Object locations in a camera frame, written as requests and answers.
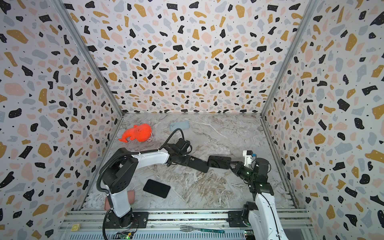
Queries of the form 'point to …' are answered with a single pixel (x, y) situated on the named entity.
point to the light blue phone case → (183, 125)
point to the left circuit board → (123, 235)
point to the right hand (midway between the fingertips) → (225, 161)
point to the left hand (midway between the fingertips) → (188, 158)
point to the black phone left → (156, 188)
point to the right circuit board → (248, 232)
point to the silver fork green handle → (191, 229)
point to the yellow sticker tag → (76, 227)
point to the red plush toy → (141, 133)
